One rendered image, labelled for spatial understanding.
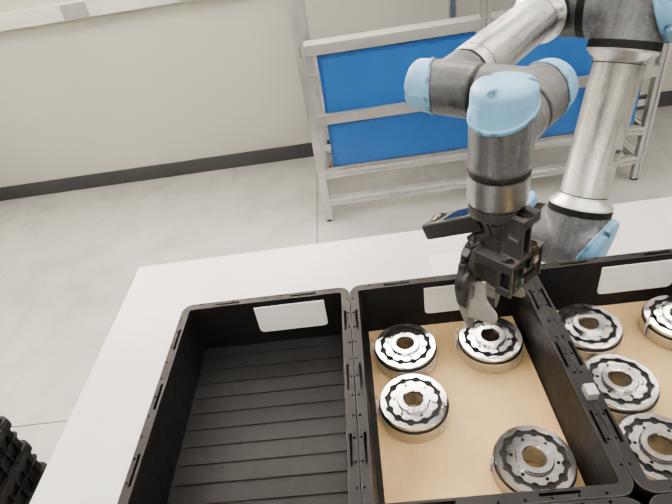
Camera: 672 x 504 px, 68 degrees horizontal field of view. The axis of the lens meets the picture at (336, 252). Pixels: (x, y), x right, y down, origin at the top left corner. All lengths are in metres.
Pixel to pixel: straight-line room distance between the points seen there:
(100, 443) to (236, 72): 2.65
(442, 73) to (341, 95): 1.77
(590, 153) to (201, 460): 0.84
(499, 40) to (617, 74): 0.26
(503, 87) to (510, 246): 0.20
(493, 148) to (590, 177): 0.45
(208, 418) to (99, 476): 0.27
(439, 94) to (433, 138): 1.90
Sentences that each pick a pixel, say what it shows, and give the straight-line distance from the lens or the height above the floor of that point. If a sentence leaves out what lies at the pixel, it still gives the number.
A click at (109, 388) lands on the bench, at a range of 1.21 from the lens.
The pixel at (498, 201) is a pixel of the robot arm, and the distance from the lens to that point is 0.63.
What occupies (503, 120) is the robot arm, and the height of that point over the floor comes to 1.27.
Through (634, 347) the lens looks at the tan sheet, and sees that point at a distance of 0.96.
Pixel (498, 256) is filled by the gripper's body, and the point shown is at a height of 1.08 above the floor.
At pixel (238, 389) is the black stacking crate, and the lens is 0.91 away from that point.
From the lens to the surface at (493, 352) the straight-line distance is 0.86.
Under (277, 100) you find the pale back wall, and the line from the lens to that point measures 3.42.
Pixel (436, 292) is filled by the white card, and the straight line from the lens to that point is 0.89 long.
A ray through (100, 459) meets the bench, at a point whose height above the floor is 0.70.
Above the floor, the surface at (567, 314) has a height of 0.86.
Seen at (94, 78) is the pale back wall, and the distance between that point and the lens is 3.65.
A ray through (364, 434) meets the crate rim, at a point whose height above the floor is 0.92.
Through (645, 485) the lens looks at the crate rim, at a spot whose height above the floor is 0.93.
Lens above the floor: 1.50
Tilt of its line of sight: 36 degrees down
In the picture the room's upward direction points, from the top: 10 degrees counter-clockwise
